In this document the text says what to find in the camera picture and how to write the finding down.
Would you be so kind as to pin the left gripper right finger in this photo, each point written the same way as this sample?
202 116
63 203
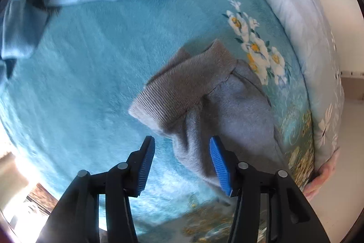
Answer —
289 215

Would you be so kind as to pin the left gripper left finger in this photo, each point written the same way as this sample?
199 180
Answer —
75 218

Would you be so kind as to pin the grey fleece sweatpants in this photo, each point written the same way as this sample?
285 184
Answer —
194 98

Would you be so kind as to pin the pink clothing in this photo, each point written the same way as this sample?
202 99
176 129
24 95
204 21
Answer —
323 174

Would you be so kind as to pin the teal floral bed blanket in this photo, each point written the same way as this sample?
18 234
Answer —
66 107

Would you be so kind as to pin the grey-blue daisy duvet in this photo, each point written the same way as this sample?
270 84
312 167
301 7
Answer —
310 35

